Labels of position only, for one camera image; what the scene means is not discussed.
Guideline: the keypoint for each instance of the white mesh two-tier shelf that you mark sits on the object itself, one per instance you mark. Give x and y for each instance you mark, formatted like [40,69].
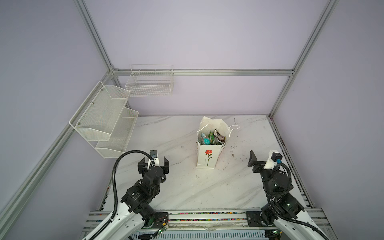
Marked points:
[105,121]

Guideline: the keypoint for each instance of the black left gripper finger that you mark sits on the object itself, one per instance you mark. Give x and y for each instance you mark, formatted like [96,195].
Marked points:
[143,166]
[165,166]

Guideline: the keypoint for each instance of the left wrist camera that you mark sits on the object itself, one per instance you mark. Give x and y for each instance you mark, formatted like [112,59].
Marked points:
[153,159]

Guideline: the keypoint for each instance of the white wire basket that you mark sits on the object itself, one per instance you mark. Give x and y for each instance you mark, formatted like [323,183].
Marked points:
[151,80]

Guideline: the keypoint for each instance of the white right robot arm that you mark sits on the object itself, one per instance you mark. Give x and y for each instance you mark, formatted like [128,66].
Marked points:
[282,210]

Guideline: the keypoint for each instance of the green yellow Fox's candy bag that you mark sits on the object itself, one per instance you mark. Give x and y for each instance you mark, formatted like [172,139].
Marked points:
[212,138]

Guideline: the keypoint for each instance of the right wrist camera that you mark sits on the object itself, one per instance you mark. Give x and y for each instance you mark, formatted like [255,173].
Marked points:
[274,159]

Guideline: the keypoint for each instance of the white flowered paper bag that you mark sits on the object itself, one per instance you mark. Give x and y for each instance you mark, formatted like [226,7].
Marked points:
[208,155]

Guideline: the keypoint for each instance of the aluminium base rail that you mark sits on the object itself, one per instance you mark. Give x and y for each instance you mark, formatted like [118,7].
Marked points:
[211,220]

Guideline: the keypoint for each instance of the aluminium frame post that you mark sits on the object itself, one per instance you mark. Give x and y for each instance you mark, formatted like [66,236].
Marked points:
[91,27]

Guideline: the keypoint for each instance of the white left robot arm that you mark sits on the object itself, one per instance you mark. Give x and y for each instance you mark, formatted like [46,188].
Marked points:
[132,211]

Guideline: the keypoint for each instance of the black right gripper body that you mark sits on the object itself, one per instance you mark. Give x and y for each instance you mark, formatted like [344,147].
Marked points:
[259,166]

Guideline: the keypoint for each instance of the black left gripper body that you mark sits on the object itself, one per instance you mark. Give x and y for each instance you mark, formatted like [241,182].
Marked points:
[142,168]

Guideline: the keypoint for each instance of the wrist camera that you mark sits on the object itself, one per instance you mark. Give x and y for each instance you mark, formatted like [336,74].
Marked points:
[153,159]
[274,159]

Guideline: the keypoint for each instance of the brown chocolate bar wrapper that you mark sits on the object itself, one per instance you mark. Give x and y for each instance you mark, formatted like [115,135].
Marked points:
[219,139]

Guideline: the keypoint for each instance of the teal green Fox's candy bag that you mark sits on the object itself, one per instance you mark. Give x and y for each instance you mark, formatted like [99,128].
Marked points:
[204,139]

